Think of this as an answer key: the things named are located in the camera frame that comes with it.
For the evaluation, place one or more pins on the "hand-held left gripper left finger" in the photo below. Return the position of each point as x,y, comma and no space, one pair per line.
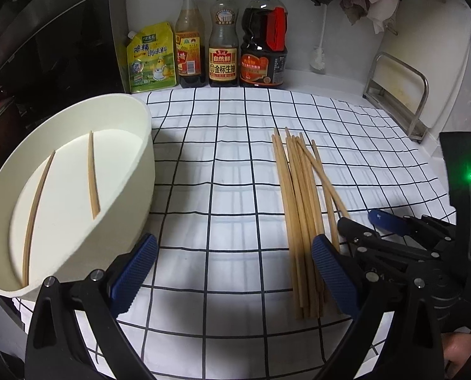
136,269

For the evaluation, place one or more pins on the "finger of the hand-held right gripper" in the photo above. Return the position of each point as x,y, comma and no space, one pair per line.
384,218
358,233

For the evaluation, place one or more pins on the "pile of bamboo chopsticks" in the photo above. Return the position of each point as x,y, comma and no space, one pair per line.
299,206

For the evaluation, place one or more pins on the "metal cutting board rack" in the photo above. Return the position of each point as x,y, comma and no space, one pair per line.
417,114

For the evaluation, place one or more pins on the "slim bamboo chopstick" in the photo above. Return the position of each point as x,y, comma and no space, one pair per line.
93,178
37,209

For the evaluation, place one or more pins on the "black glass kitchen appliance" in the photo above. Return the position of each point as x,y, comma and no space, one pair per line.
41,39

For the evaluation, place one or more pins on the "yellow-green seasoning pouch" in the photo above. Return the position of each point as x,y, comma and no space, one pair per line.
148,59

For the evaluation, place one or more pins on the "person's right hand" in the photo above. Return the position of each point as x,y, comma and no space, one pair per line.
459,354

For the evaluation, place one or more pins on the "white black-checked cloth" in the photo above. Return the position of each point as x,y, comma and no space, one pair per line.
227,166

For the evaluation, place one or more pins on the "cream oval plastic basin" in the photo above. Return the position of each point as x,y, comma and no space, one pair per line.
81,229

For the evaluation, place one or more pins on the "pink hanging rag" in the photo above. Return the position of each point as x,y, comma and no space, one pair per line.
380,2

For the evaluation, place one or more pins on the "yellow-capped red-label bottle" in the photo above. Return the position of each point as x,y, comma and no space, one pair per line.
190,51

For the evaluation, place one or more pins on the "large red-capped dark sauce bottle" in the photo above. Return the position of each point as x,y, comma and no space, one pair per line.
264,55

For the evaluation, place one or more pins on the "yellow-capped soy sauce bottle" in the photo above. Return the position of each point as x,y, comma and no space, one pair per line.
223,47

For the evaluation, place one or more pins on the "white cutting board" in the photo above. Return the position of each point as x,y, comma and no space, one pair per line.
429,39

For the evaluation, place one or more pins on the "white hanging brush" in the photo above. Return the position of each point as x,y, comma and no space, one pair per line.
318,57

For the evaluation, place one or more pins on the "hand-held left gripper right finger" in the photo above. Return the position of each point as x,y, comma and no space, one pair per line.
334,273

